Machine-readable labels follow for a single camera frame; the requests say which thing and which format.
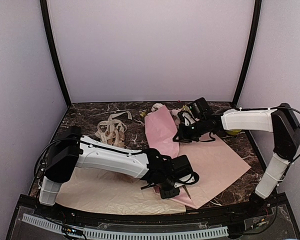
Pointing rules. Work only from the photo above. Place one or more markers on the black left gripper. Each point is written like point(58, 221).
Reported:
point(166, 194)

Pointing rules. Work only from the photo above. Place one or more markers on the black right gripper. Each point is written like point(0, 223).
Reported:
point(183, 135)

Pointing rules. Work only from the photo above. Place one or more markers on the pink wrapping paper sheet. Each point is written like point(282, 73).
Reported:
point(217, 165)

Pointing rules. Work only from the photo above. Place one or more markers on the tan satin ribbon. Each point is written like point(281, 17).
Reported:
point(116, 138)

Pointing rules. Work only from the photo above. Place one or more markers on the cream printed ribbon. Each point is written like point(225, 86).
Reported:
point(112, 123)

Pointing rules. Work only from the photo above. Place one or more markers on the pink fake flower bunch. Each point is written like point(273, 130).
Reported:
point(143, 114)

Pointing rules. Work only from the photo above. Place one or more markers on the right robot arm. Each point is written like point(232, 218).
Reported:
point(280, 122)

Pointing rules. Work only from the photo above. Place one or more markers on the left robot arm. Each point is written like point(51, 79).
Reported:
point(74, 150)

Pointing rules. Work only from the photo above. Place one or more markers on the yellow-green plastic bowl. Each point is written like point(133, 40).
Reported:
point(233, 132)

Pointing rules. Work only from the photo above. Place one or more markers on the cream wrapping paper sheet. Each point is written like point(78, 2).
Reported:
point(105, 192)

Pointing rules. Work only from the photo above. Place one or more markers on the small circuit board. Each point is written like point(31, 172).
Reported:
point(68, 230)

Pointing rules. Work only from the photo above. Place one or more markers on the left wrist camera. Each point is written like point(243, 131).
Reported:
point(183, 172)

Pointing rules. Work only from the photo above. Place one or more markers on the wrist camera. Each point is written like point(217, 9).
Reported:
point(183, 172)
point(199, 110)

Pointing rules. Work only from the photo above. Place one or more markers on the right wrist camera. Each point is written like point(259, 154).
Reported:
point(199, 110)

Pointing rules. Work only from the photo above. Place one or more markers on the grey slotted cable duct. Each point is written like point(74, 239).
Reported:
point(131, 232)

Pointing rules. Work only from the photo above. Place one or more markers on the right black frame post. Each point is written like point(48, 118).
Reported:
point(248, 53)

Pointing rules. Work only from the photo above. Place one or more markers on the black frame post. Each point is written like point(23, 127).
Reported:
point(248, 53)
point(53, 52)

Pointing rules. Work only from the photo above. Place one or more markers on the left black frame post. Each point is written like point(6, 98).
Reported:
point(53, 52)

